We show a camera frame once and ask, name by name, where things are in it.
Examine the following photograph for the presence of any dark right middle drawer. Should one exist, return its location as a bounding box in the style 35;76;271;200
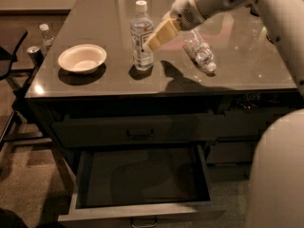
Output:
206;141;257;164

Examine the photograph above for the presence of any white paper bowl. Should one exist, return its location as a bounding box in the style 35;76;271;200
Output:
58;44;107;74

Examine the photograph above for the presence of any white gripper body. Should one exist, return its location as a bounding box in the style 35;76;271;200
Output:
169;0;206;30

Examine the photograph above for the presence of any clear blue-label water bottle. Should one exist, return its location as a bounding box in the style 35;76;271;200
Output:
130;0;154;71

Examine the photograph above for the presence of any open middle drawer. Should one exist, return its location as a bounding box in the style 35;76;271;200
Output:
58;144;225;228

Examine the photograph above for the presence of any dark top left drawer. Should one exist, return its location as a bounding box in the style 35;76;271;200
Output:
51;113;224;148

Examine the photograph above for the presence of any metal soda can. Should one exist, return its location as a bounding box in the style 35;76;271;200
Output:
27;46;45;67

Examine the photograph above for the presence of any dark drawer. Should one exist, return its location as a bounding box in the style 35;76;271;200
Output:
222;107;287;136
207;164;251;182
51;113;224;148
206;141;257;164

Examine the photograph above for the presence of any small bottle on chair side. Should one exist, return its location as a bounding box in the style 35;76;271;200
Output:
39;24;54;51

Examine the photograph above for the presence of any dark top right drawer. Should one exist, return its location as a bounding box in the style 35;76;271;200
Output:
222;107;287;136

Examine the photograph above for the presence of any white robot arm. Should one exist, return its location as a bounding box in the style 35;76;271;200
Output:
143;0;304;228

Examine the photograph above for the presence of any dark chair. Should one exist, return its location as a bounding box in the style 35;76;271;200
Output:
0;27;48;148

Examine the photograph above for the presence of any dark right bottom drawer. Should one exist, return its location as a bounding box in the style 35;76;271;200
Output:
207;164;251;182

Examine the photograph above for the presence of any crushed clear plastic bottle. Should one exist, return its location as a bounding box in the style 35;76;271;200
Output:
182;29;217;74

